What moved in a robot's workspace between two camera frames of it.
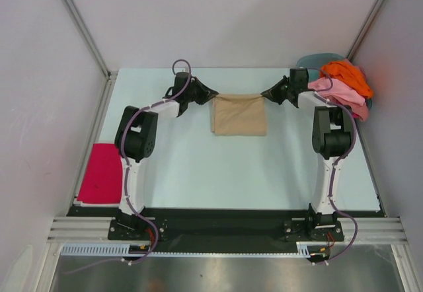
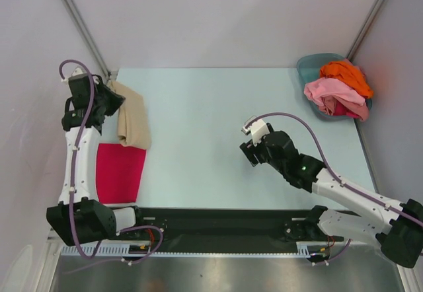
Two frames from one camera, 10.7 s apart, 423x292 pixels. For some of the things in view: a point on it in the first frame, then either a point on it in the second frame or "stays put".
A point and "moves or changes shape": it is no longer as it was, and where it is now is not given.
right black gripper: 273,94 -> 248,150
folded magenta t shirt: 102,180 stays put
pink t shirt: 338,93 stays put
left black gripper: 205,93 -> 117,100
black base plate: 223,230 stays put
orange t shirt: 349,73 stays put
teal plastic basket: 314,62 stays put
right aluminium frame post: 367,26 stays put
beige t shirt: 238,114 moves or changes shape
